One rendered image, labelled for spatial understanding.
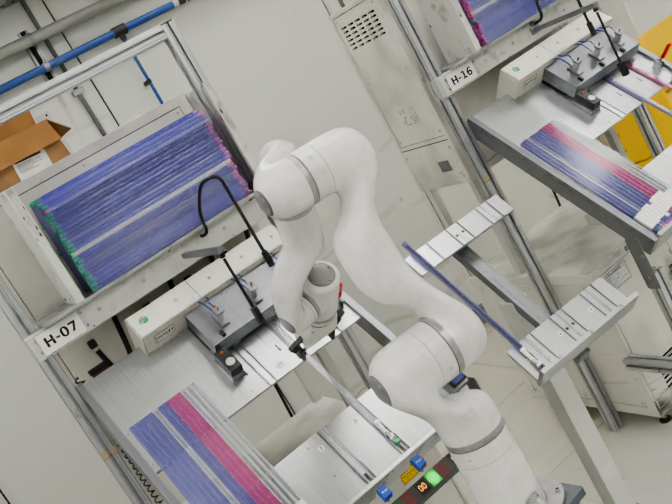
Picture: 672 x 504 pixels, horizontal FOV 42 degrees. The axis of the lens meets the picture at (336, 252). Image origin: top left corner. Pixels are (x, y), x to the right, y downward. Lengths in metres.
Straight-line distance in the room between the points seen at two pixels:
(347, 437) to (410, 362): 0.64
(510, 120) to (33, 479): 2.35
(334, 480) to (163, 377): 0.53
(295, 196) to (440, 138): 1.56
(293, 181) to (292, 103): 2.70
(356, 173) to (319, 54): 2.80
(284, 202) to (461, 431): 0.51
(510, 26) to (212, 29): 1.62
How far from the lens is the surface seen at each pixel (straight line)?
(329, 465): 2.10
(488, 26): 2.90
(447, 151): 3.00
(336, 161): 1.51
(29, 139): 2.62
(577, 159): 2.76
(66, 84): 2.36
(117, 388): 2.29
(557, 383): 2.41
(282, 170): 1.49
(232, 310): 2.29
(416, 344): 1.53
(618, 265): 2.93
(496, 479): 1.64
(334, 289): 1.86
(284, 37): 4.24
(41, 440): 3.80
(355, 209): 1.52
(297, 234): 1.75
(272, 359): 2.26
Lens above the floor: 1.63
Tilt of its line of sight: 12 degrees down
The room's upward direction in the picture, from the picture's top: 30 degrees counter-clockwise
